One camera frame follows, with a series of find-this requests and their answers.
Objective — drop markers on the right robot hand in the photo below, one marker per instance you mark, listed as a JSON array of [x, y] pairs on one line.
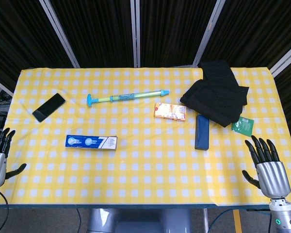
[[272, 177]]

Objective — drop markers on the blue white toothpaste box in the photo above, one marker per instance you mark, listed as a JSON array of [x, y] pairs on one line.
[[89, 142]]

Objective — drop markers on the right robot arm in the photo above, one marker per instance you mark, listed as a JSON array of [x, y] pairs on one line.
[[285, 216]]

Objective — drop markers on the green foil packet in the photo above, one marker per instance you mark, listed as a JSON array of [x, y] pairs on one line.
[[243, 125]]

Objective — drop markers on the black smartphone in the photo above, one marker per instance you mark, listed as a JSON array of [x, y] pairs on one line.
[[49, 107]]

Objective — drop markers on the dark blue rectangular box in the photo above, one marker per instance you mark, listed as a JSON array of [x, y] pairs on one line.
[[202, 132]]

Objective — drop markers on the black folded cloth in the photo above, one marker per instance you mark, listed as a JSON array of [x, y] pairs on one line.
[[215, 97]]

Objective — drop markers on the orange yellow snack box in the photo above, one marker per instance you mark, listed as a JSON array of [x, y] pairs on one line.
[[170, 111]]

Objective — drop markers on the yellow white checkered tablecloth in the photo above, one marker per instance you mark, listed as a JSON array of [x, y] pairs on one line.
[[145, 170]]

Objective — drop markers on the green blue water squirter toy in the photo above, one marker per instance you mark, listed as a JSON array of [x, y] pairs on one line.
[[126, 97]]

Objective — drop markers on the grey partition post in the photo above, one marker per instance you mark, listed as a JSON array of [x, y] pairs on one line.
[[286, 60], [1, 85], [208, 36], [63, 41], [136, 36]]

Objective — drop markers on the grey robot pedestal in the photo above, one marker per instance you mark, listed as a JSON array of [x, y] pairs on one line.
[[138, 221]]

